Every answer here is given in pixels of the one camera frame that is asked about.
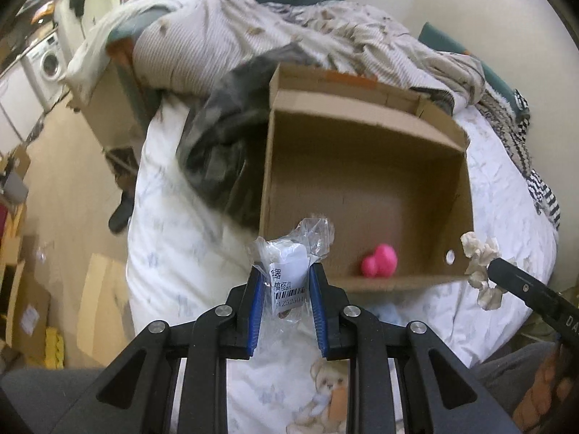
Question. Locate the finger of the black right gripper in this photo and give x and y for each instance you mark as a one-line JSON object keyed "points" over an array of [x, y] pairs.
{"points": [[554, 309]]}

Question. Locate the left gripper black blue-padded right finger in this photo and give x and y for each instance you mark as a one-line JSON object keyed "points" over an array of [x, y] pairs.
{"points": [[399, 366]]}

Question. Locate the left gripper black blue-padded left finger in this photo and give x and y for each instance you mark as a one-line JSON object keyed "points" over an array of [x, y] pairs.
{"points": [[173, 371]]}

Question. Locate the clear plastic bag with label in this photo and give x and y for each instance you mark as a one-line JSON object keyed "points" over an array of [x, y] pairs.
{"points": [[285, 261]]}

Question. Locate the flat cardboard sheet on floor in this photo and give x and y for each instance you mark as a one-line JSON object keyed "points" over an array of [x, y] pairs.
{"points": [[104, 325]]}

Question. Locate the yellow egg tray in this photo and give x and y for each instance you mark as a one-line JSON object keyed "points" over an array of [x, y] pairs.
{"points": [[54, 349]]}

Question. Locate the cardboard box with label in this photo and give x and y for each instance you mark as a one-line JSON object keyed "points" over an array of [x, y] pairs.
{"points": [[24, 311]]}

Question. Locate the black white patterned blanket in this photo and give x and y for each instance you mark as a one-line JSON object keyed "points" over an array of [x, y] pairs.
{"points": [[511, 125]]}

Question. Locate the brown cardboard box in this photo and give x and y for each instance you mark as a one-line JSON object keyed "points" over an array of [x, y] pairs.
{"points": [[385, 165]]}

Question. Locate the camouflage jacket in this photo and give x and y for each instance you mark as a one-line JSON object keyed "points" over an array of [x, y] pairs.
{"points": [[222, 149]]}

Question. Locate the white washing machine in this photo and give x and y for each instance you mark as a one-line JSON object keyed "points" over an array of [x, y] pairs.
{"points": [[45, 65]]}

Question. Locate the striped beige duvet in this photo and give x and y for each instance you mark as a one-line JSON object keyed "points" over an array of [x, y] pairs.
{"points": [[196, 42]]}

